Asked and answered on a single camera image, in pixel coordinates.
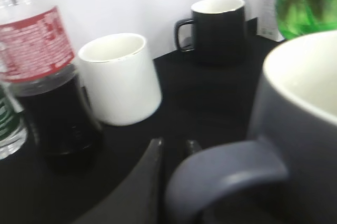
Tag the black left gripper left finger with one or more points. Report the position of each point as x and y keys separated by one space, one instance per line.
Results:
x=137 y=199

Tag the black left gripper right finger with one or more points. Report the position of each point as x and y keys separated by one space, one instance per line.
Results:
x=192 y=147

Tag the white ceramic mug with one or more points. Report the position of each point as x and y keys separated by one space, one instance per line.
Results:
x=120 y=78

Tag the grey ceramic mug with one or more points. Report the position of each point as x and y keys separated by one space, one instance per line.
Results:
x=291 y=140

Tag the black ceramic mug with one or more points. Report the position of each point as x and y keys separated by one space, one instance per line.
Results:
x=218 y=32

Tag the white blueberry carton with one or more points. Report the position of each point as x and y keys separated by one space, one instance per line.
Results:
x=266 y=21

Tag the cola bottle red label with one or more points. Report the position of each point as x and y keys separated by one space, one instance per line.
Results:
x=37 y=63

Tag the green soda bottle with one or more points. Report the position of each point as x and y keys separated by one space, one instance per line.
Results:
x=301 y=17

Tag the clear green-label water bottle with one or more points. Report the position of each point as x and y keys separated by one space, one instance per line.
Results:
x=13 y=128

